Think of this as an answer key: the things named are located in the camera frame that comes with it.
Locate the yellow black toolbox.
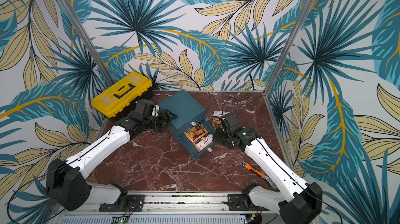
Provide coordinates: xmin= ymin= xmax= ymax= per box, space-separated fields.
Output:
xmin=91 ymin=72 xmax=153 ymax=119

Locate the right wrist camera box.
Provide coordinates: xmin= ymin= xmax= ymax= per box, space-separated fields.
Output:
xmin=219 ymin=112 xmax=242 ymax=132

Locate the orange fruit seed bag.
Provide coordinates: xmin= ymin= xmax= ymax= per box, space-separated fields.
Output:
xmin=184 ymin=123 xmax=213 ymax=151

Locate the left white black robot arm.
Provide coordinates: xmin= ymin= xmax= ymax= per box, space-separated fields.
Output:
xmin=45 ymin=110 xmax=177 ymax=212

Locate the teal three-drawer cabinet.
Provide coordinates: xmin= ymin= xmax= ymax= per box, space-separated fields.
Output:
xmin=158 ymin=90 xmax=206 ymax=147

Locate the teal bottom drawer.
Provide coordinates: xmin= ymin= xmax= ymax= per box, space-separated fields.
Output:
xmin=186 ymin=148 xmax=213 ymax=161

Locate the right aluminium corner post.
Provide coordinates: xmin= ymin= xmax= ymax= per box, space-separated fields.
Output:
xmin=263 ymin=0 xmax=315 ymax=96

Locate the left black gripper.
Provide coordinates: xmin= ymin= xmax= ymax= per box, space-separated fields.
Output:
xmin=144 ymin=108 xmax=178 ymax=134

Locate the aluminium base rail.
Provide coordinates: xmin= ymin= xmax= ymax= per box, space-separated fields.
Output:
xmin=50 ymin=191 xmax=284 ymax=224

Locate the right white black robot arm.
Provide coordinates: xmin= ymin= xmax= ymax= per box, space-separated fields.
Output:
xmin=213 ymin=125 xmax=323 ymax=224

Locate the orange flower seed bag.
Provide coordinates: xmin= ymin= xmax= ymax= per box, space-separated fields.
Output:
xmin=211 ymin=111 xmax=228 ymax=129

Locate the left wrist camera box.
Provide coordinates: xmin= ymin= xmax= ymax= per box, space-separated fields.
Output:
xmin=134 ymin=100 xmax=159 ymax=117

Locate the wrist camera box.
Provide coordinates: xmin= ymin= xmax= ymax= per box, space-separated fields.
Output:
xmin=134 ymin=100 xmax=159 ymax=117
xmin=219 ymin=112 xmax=242 ymax=132

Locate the left aluminium corner post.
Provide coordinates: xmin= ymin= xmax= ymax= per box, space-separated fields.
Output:
xmin=57 ymin=0 xmax=115 ymax=87

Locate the aluminium corner post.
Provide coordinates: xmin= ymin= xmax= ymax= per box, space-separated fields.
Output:
xmin=263 ymin=0 xmax=315 ymax=96
xmin=57 ymin=0 xmax=115 ymax=87

